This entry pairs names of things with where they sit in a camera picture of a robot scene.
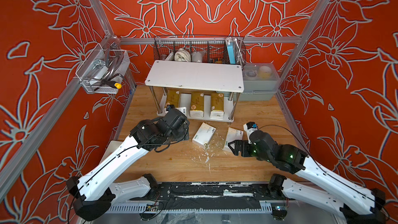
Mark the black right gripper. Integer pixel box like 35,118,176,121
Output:
226,139,273,165

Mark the gold tissue pack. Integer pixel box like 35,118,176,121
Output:
210,93,224,119
165,89,180,108
190,92,204,118

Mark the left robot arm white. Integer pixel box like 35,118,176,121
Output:
66,108,189,222

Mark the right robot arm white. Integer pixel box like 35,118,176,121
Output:
228,130,388,224

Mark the white green tissue pack right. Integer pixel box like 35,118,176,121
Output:
223,128,244,152

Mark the white green tissue pack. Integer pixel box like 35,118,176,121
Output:
223,128,244,152
192,122,216,149

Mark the white green tissue pack middle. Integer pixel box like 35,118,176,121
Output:
192,122,216,149

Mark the white two-tier shelf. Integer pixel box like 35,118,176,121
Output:
145,60,244,123

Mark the white tray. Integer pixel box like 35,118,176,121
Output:
101,141,123,162

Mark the grey plastic storage box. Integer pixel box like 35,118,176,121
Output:
239,63,280,101

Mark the blue box in basket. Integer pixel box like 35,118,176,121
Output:
226,37,236,64

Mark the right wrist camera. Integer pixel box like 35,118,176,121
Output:
243,121,258,144

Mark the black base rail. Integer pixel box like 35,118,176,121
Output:
137,182,288,214

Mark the yellow handled tool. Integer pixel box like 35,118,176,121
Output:
93,80,122,94

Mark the black wire basket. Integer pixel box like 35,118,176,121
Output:
153,35,246,67

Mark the clear plastic wall bin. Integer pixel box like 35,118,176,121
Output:
76,45,130,94

